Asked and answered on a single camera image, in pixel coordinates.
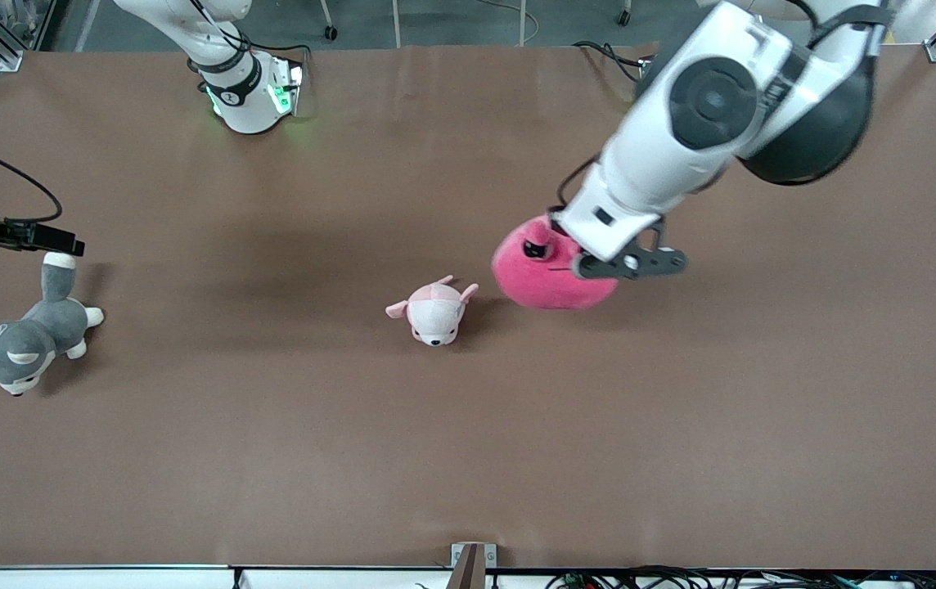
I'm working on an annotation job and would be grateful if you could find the white table edge rail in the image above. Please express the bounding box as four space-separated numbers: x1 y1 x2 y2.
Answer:
0 564 936 589

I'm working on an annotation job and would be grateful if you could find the black base cable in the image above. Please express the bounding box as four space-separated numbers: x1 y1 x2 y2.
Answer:
573 39 657 83
235 31 311 83

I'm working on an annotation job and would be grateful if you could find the magenta round plush toy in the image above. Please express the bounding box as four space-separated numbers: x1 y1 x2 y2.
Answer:
491 214 621 312

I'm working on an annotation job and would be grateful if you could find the black cable tangle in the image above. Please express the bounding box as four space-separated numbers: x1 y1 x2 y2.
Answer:
546 564 936 589

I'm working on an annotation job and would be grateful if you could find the black left base cable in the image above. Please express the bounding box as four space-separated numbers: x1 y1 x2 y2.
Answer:
573 39 657 83

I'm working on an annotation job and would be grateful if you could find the grey white husky plush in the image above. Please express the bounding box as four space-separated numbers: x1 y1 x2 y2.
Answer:
0 251 106 398

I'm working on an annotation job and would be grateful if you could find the white pink dog plush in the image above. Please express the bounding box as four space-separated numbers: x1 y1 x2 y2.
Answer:
385 276 480 348

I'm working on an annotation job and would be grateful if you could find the black right base cable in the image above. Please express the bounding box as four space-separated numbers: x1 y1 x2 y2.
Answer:
235 31 311 83

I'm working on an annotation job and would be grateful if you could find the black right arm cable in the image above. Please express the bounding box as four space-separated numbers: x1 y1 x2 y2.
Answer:
0 143 65 223

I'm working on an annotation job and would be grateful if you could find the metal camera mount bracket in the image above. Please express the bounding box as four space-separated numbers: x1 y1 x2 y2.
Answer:
451 542 497 589

